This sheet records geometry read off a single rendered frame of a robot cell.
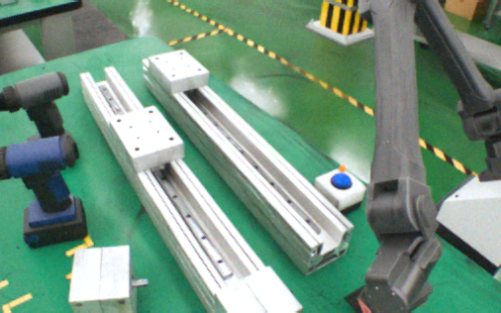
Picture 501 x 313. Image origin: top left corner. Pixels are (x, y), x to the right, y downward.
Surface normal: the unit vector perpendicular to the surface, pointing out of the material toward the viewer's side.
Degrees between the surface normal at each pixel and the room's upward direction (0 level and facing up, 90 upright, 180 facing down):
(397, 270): 49
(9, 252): 0
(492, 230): 90
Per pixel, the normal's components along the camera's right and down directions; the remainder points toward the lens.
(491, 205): -0.80, 0.33
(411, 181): 0.61, -0.18
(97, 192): 0.06, -0.78
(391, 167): -0.79, -0.27
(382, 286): -0.65, 0.44
